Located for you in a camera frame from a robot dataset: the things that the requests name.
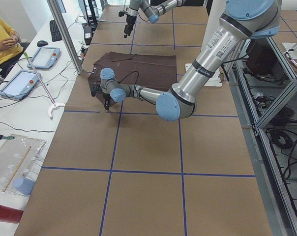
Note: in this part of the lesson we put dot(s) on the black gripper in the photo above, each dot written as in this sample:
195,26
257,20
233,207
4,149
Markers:
105,96
129,21

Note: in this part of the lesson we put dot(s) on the dark brown t-shirt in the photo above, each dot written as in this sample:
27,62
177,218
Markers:
150,71

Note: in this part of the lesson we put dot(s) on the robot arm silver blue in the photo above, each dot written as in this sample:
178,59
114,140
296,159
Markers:
241,20
152,9

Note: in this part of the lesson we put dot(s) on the reacher grabber stick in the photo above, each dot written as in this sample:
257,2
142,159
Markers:
54,104

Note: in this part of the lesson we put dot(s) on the black keyboard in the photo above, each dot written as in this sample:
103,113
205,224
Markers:
54,30

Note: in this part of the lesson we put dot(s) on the far teach pendant tablet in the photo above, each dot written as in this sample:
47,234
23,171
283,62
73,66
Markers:
45,57

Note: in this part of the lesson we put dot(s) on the teach pendant tablet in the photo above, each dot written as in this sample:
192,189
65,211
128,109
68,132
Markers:
20,85
45,57

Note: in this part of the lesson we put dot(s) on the black computer mouse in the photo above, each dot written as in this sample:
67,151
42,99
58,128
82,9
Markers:
42,43

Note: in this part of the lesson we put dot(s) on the wooden stick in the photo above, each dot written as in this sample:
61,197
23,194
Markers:
16,169

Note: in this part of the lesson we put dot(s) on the near teach pendant tablet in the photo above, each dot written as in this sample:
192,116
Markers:
20,85

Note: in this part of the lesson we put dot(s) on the green band smartwatch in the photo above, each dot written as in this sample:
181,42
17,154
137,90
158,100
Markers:
2,137

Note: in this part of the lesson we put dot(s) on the blue plastic cup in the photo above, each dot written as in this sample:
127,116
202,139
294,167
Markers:
24,185

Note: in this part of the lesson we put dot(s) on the clear plastic bag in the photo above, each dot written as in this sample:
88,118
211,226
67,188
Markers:
10,154

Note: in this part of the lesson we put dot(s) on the person in yellow shirt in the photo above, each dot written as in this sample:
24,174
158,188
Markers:
10,46

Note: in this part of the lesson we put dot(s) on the black control box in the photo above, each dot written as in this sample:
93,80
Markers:
261,58

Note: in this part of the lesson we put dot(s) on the red cylinder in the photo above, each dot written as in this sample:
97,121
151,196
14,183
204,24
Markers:
10,215

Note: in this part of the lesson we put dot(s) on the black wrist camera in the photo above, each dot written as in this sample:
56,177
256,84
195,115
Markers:
122,13
96,89

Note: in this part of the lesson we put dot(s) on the aluminium frame post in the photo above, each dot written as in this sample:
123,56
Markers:
57,15

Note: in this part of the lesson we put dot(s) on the aluminium frame rack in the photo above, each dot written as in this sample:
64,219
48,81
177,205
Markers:
271,100

